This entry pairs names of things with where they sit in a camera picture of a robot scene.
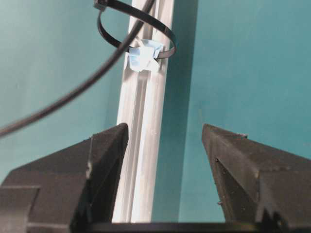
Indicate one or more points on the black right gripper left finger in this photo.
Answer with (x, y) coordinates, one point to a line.
(67, 190)

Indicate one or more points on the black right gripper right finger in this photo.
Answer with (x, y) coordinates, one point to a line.
(257, 183)

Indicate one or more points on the black zip tie loop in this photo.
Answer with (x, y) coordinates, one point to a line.
(142, 17)

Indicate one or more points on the blue tape piece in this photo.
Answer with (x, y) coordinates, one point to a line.
(143, 57)

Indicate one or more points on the silver aluminium extrusion frame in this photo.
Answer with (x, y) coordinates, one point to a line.
(140, 107)

